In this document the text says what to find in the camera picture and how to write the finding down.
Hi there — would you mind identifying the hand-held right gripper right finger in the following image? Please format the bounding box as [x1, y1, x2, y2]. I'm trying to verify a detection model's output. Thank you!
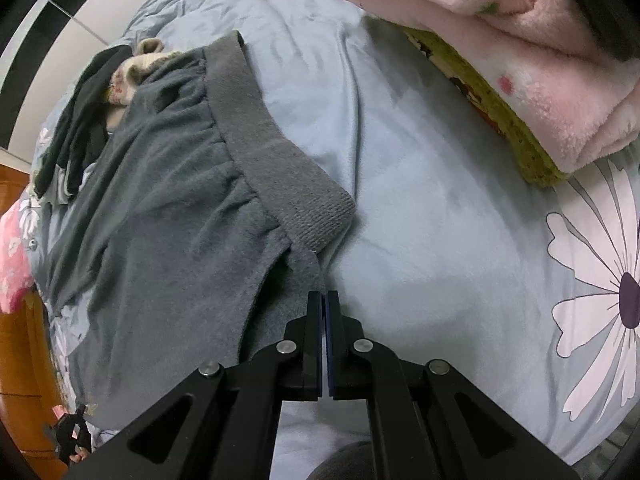
[325, 290, 578, 480]

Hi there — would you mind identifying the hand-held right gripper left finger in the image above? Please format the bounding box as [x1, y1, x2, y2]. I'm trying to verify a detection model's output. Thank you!
[65, 291, 326, 480]

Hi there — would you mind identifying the grey fleece sweatshirt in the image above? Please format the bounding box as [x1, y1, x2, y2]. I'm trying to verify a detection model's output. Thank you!
[42, 30, 357, 431]

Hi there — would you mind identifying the beige knitted sweater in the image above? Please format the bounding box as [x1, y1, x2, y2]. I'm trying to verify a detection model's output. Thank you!
[102, 37, 186, 108]

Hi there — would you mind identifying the wooden bed headboard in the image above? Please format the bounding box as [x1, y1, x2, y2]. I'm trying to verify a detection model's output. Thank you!
[0, 160, 66, 461]

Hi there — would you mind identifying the yellow-green patterned cloth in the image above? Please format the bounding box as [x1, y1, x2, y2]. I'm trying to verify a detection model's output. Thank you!
[402, 27, 573, 188]

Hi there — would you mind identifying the pink patterned pillow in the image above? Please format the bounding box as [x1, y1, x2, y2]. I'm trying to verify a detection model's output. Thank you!
[0, 200, 38, 313]

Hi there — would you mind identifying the white wardrobe with black stripe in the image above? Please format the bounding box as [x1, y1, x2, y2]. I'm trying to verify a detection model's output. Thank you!
[0, 0, 173, 153]

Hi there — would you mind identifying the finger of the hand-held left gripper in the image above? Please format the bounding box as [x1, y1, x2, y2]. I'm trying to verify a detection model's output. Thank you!
[42, 402, 93, 466]

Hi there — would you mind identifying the blue floral duvet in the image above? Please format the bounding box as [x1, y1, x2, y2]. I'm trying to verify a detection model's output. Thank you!
[25, 0, 640, 466]

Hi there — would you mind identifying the dark cloth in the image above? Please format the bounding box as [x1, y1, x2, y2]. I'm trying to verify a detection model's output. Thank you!
[32, 45, 133, 201]

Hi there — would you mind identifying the pink fleece blanket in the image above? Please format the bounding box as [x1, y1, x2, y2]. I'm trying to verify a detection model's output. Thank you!
[332, 0, 640, 173]

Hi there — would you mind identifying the white cloth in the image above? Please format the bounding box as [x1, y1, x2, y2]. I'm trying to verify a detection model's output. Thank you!
[30, 160, 91, 206]

